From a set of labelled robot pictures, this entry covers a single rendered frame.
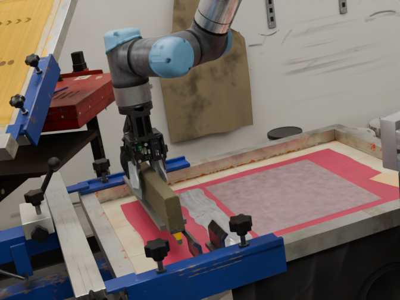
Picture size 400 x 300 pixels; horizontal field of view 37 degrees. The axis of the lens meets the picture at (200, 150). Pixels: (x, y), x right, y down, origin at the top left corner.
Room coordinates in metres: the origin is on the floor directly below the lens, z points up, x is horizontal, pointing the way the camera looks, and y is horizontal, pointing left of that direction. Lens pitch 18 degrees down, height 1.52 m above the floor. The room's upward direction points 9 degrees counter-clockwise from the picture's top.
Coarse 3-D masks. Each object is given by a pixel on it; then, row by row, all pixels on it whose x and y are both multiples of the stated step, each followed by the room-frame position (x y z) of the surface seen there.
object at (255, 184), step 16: (288, 160) 1.54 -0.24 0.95; (304, 160) 1.51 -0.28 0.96; (320, 160) 1.50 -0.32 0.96; (336, 160) 1.48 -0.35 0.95; (352, 160) 1.46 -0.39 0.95; (240, 176) 1.47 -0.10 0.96; (256, 176) 1.45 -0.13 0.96; (272, 176) 1.43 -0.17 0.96; (288, 176) 1.42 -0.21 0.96; (304, 176) 1.40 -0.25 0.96; (320, 176) 1.38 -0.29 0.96; (336, 176) 1.36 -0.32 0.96; (176, 192) 1.43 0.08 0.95; (208, 192) 1.40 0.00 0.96; (224, 192) 1.38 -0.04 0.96; (240, 192) 1.36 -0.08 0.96; (256, 192) 1.35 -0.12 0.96; (272, 192) 1.33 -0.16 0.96; (128, 208) 1.38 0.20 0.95; (224, 208) 1.28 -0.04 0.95; (144, 224) 1.26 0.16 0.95
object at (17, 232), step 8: (0, 232) 1.15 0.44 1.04; (8, 232) 1.14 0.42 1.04; (16, 232) 1.14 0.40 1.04; (0, 240) 1.11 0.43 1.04; (8, 240) 1.11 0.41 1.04; (16, 240) 1.11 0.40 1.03; (24, 240) 1.12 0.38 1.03; (32, 240) 1.12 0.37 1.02; (48, 240) 1.13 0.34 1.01; (56, 240) 1.13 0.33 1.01; (0, 248) 1.10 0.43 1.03; (8, 248) 1.11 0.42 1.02; (32, 248) 1.12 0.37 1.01; (40, 248) 1.12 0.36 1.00; (48, 248) 1.13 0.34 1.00; (56, 248) 1.13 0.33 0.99; (0, 256) 1.10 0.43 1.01; (8, 256) 1.10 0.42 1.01; (0, 264) 1.10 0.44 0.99
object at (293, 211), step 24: (288, 192) 1.31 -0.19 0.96; (312, 192) 1.29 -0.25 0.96; (336, 192) 1.27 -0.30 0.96; (360, 192) 1.25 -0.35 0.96; (384, 192) 1.23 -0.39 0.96; (264, 216) 1.20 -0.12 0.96; (288, 216) 1.18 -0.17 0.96; (312, 216) 1.16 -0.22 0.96; (336, 216) 1.15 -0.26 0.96; (144, 240) 1.18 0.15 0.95; (168, 240) 1.16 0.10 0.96
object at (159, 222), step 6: (126, 180) 1.35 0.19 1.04; (132, 192) 1.28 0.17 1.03; (138, 198) 1.22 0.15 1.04; (144, 198) 1.21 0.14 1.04; (144, 204) 1.18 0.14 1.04; (150, 210) 1.14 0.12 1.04; (150, 216) 1.12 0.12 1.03; (156, 216) 1.10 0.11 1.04; (156, 222) 1.08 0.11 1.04; (162, 222) 1.07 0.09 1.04; (186, 222) 1.07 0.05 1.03; (162, 228) 1.05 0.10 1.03
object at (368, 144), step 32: (320, 128) 1.67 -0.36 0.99; (224, 160) 1.54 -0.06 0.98; (256, 160) 1.57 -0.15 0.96; (96, 192) 1.44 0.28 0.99; (128, 192) 1.46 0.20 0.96; (96, 224) 1.23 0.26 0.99; (320, 224) 1.05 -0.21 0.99; (352, 224) 1.03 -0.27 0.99; (384, 224) 1.05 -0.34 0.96; (288, 256) 0.99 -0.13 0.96
